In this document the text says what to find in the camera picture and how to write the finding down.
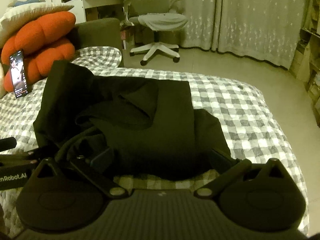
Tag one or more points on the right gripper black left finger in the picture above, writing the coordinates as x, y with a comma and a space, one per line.
79, 174

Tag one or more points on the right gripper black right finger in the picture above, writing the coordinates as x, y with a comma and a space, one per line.
243, 175

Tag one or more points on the black garment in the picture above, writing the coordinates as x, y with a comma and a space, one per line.
134, 125

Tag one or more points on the grey white checkered quilt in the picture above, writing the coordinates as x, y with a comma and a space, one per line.
248, 125

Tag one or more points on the black smartphone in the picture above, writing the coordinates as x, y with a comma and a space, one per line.
18, 75

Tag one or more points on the wooden shelf unit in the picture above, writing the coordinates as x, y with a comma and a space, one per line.
305, 64

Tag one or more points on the orange flower cushion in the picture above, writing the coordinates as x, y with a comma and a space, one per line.
42, 41

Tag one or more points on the dark green sofa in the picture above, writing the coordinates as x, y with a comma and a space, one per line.
97, 43

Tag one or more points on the cream white pillow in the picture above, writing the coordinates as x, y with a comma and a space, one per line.
16, 17

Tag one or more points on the grey star curtain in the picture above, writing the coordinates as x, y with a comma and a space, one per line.
266, 30

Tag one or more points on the grey white office chair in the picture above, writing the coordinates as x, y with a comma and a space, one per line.
158, 16

